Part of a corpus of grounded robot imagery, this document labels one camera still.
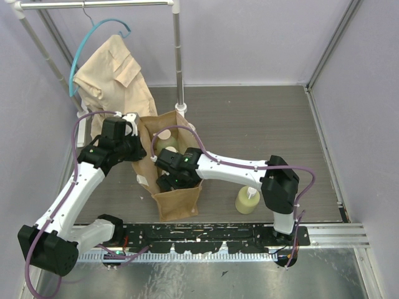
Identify beige shirt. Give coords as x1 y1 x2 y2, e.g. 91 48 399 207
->
72 35 158 138

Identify green bottle beige cap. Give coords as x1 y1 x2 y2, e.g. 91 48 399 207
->
165 146 178 153

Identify green pump bottle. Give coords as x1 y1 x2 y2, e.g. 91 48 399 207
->
154 130 178 154
235 186 261 214

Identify brown canvas bag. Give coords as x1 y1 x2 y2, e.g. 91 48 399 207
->
132 112 202 222

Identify white cable tray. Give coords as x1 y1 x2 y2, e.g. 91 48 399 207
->
78 250 278 263

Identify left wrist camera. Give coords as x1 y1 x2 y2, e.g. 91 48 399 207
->
115 112 140 136

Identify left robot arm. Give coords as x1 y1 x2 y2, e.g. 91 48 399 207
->
17 113 147 277

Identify teal clothes hanger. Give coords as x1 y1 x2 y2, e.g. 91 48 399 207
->
68 18 132 98

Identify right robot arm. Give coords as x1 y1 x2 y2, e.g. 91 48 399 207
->
155 148 299 245

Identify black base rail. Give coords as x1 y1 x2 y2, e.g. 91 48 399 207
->
103 223 310 254

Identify white clothes rack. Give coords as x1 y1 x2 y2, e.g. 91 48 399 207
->
0 0 188 148

